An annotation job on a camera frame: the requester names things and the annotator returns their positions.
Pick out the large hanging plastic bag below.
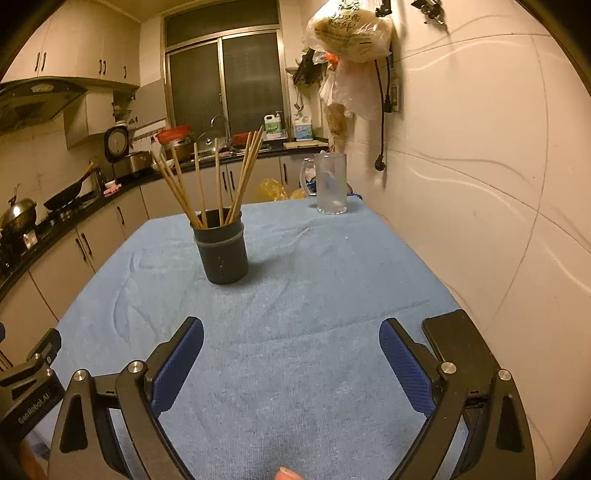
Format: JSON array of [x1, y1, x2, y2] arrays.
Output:
[[302, 0, 396, 64]]

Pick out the black cable with plug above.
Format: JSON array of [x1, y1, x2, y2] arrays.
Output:
[[372, 58, 394, 173]]

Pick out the large red basin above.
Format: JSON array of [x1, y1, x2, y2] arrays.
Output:
[[155, 125, 191, 145]]

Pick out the dark round chopstick holder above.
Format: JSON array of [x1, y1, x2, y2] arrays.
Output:
[[189, 208, 250, 285]]

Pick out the light blue towel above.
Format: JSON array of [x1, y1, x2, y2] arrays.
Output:
[[33, 199, 471, 480]]

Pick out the glass pot lid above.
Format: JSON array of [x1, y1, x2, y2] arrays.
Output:
[[196, 130, 230, 153]]

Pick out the wall power outlet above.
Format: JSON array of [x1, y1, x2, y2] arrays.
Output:
[[383, 75, 402, 114]]

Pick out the clear hanging plastic bag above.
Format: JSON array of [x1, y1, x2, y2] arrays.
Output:
[[320, 57, 385, 121]]

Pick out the cream wall cabinets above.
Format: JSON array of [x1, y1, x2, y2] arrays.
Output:
[[0, 0, 142, 88]]

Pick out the rice cooker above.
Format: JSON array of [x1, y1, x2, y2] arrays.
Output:
[[103, 126, 156, 179]]

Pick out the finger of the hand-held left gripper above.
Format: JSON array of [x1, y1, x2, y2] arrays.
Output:
[[25, 328, 63, 370]]

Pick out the frosted glass mug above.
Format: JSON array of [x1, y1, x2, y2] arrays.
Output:
[[298, 152, 348, 216]]

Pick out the black gas stove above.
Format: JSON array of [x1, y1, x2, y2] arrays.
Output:
[[0, 198, 95, 274]]

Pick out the yellow plastic bag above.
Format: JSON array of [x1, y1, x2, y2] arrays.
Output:
[[258, 178, 293, 202]]

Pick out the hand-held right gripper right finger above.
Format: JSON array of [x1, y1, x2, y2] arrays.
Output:
[[378, 317, 536, 480]]

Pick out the shiny steel pot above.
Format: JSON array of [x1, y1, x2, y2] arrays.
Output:
[[0, 184, 38, 232]]

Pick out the dark framed kitchen window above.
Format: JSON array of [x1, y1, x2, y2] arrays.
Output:
[[163, 0, 290, 140]]

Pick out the bunch of wooden chopsticks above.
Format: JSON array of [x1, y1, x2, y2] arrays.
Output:
[[151, 125, 267, 230]]

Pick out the white green detergent bottle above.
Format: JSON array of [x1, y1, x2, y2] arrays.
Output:
[[263, 112, 285, 140]]

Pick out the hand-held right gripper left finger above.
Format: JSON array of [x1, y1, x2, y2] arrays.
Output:
[[47, 316, 205, 480]]

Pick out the black wok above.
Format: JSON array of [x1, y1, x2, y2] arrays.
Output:
[[43, 161, 96, 211]]

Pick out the brown hanging bag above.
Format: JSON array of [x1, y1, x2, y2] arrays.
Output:
[[322, 103, 354, 137]]

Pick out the steel range hood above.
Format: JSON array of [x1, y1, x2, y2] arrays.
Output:
[[0, 77, 89, 136]]

